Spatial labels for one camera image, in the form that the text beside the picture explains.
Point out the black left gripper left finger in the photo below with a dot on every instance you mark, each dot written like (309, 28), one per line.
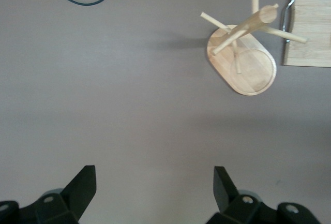
(67, 203)

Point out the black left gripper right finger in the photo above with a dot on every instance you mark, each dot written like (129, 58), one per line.
(232, 206)

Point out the wooden mug tree stand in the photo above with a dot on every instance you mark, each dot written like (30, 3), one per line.
(253, 71)

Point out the bamboo cutting board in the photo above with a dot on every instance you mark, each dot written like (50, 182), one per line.
(313, 14)

